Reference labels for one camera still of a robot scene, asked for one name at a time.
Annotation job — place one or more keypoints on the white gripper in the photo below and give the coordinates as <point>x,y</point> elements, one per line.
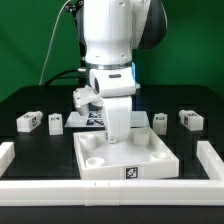
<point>116,114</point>

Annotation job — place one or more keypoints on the white square tabletop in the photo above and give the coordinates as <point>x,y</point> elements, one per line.
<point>143,155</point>

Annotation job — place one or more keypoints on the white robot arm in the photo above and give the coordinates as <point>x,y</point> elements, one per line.
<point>112,30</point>

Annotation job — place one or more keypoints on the white sheet with markers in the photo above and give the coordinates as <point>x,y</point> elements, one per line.
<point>94,119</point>

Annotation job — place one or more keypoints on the white U-shaped fence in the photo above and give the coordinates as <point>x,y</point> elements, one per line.
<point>125,192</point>

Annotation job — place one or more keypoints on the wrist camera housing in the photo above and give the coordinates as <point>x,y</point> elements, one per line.
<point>83,97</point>

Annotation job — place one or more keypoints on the black camera stand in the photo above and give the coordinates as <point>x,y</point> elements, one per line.
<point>76,9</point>

